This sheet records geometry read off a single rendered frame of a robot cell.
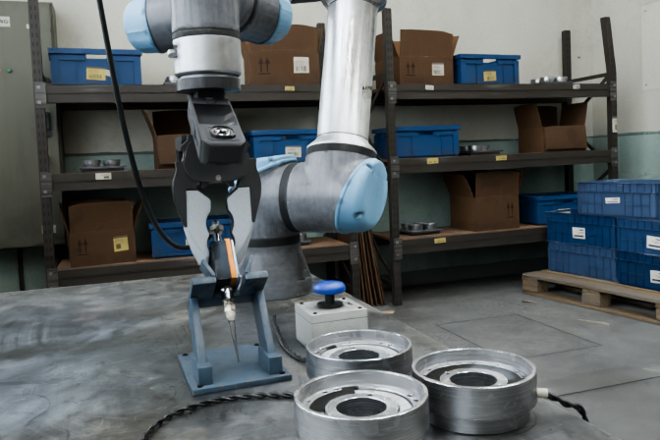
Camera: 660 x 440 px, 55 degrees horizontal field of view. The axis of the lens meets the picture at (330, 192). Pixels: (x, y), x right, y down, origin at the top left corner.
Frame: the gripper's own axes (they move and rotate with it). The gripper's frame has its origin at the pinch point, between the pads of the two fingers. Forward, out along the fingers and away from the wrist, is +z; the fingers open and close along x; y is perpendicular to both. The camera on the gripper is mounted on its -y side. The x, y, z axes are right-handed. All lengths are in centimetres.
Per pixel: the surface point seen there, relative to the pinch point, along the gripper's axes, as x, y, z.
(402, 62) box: -187, 323, -73
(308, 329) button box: -9.7, -0.4, 9.3
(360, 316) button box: -15.8, -1.7, 8.2
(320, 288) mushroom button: -11.8, 0.7, 4.8
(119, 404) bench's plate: 11.8, -7.6, 11.8
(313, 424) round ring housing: -1.2, -27.4, 8.6
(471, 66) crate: -243, 325, -71
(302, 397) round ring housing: -2.0, -22.3, 8.4
